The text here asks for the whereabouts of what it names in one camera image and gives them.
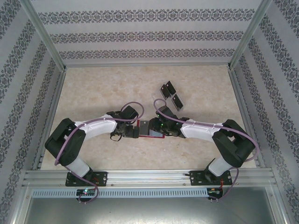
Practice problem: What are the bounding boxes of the grey metal sheet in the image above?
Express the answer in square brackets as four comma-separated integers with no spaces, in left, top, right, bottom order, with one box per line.
[23,197,285,224]

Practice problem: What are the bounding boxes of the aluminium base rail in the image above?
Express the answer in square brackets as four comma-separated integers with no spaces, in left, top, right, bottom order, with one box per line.
[22,169,276,188]

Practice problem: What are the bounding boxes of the aluminium lower frame post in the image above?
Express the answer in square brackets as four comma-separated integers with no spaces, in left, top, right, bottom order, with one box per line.
[268,184,292,224]
[9,184,32,224]

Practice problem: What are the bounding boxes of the aluminium frame post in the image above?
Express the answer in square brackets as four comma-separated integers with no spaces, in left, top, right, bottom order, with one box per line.
[9,184,32,224]
[20,0,67,72]
[268,184,292,224]
[228,0,274,70]

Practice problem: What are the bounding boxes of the black credit card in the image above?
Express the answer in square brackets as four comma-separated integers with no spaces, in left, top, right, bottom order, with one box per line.
[164,80,177,95]
[160,84,171,100]
[171,93,185,111]
[139,119,150,136]

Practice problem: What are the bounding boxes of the grey slotted cable duct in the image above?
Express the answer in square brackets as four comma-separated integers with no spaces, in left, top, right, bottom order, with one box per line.
[31,188,208,198]

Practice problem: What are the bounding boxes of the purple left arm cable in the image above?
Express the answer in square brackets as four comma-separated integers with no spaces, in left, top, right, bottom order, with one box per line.
[55,101,144,204]

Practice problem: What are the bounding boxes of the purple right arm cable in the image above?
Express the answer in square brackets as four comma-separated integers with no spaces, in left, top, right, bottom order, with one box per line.
[153,99,260,202]

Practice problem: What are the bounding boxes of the red card holder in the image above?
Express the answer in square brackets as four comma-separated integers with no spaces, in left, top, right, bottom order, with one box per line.
[137,119,166,139]

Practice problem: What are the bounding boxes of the aluminium side rail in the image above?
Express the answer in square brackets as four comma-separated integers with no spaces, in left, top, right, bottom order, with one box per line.
[228,66,266,169]
[32,67,69,171]

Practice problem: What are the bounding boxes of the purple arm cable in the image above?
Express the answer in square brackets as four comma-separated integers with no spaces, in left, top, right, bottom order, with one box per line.
[153,99,260,202]
[55,101,144,204]

